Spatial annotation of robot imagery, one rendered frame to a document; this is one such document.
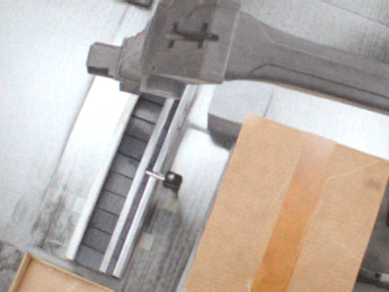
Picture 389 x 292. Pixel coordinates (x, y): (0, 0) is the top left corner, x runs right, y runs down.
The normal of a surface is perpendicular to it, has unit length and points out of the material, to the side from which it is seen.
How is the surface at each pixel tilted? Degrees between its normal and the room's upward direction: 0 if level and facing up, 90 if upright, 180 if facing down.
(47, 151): 0
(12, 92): 0
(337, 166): 0
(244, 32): 26
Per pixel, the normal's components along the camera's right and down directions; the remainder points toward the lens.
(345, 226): 0.07, -0.34
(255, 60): 0.34, 0.03
